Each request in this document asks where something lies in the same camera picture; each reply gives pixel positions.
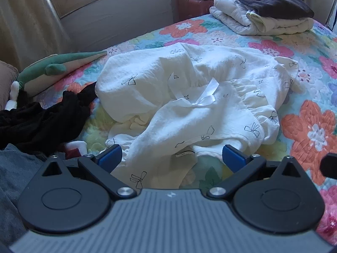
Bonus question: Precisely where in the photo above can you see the floral quilt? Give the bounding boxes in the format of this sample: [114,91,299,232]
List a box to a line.
[34,13,337,245]

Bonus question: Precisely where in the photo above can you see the green plush toy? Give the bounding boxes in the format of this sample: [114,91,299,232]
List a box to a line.
[5,51,108,111]

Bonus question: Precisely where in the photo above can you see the white bow-print garment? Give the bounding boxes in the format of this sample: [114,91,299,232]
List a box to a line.
[95,42,302,190]

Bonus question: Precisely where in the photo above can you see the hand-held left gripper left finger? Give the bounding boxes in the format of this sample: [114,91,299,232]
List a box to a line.
[39,144,137,199]

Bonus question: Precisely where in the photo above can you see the folded dark grey garment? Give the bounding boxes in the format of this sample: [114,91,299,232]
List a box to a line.
[226,0,315,20]

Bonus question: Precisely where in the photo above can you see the folded white clothes stack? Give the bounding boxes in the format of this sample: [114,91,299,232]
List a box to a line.
[209,0,314,35]

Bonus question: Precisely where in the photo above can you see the black clothing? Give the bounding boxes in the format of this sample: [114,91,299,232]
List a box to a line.
[0,82,97,156]

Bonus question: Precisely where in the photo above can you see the brown pillow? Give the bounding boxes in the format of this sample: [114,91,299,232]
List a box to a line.
[0,60,19,111]

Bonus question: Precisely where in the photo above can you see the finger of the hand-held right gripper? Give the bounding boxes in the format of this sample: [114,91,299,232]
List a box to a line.
[321,154,337,179]

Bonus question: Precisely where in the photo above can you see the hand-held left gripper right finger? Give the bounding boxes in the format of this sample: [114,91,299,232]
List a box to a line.
[207,144,304,199]

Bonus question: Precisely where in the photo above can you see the grey cloth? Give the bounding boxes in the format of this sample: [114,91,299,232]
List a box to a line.
[0,143,50,248]

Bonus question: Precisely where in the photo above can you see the red and white small cloth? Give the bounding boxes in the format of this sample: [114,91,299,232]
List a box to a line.
[64,140,87,160]

